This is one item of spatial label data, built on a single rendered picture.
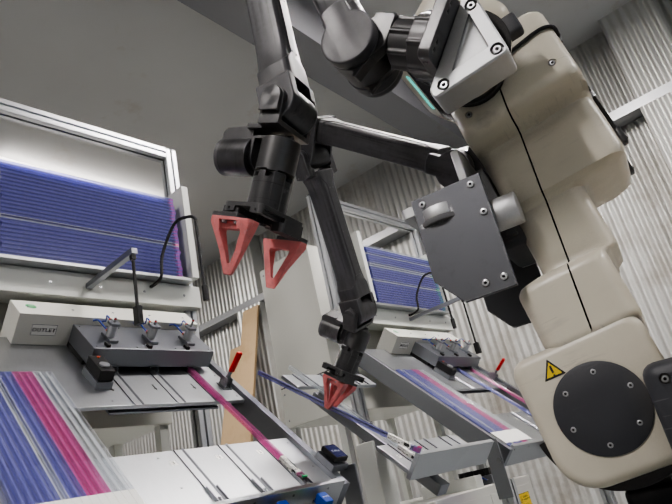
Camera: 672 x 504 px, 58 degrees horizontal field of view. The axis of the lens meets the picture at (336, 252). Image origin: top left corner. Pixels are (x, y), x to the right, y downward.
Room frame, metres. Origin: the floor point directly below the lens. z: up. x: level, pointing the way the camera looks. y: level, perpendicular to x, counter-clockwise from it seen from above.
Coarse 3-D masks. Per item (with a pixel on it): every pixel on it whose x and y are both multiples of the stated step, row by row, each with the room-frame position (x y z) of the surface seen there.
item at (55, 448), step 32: (0, 384) 1.16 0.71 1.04; (32, 384) 1.20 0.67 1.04; (0, 416) 1.08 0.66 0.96; (32, 416) 1.12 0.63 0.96; (64, 416) 1.16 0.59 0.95; (0, 448) 1.02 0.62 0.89; (32, 448) 1.05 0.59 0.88; (64, 448) 1.09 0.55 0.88; (96, 448) 1.13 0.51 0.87; (0, 480) 0.97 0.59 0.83; (32, 480) 0.99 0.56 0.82; (64, 480) 1.02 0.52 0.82; (96, 480) 1.06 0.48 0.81; (128, 480) 1.09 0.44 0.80
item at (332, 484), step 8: (328, 480) 1.36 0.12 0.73; (336, 480) 1.37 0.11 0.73; (344, 480) 1.39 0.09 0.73; (288, 488) 1.27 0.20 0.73; (296, 488) 1.28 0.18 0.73; (304, 488) 1.29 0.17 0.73; (312, 488) 1.31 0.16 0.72; (320, 488) 1.33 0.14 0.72; (328, 488) 1.35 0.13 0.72; (336, 488) 1.38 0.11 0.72; (248, 496) 1.19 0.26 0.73; (256, 496) 1.20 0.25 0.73; (264, 496) 1.21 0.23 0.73; (272, 496) 1.23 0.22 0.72; (280, 496) 1.25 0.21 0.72; (288, 496) 1.27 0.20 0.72; (296, 496) 1.29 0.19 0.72; (304, 496) 1.31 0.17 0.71; (312, 496) 1.33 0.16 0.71; (336, 496) 1.40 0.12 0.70
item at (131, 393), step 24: (0, 360) 1.25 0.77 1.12; (24, 360) 1.29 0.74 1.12; (48, 360) 1.33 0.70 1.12; (72, 360) 1.37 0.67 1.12; (72, 384) 1.29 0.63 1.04; (120, 384) 1.37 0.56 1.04; (144, 384) 1.42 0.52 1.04; (168, 384) 1.47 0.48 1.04; (192, 384) 1.52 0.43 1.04; (216, 384) 1.58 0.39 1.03; (96, 408) 1.26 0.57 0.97; (120, 408) 1.31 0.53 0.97; (144, 408) 1.42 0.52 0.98; (168, 408) 1.46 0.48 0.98; (192, 408) 1.51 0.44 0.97; (216, 408) 1.57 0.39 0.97
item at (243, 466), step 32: (192, 448) 1.28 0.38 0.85; (224, 448) 1.33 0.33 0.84; (256, 448) 1.39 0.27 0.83; (288, 448) 1.45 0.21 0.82; (160, 480) 1.15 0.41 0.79; (192, 480) 1.19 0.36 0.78; (224, 480) 1.24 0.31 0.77; (256, 480) 1.28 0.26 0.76; (288, 480) 1.33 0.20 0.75; (320, 480) 1.39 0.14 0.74
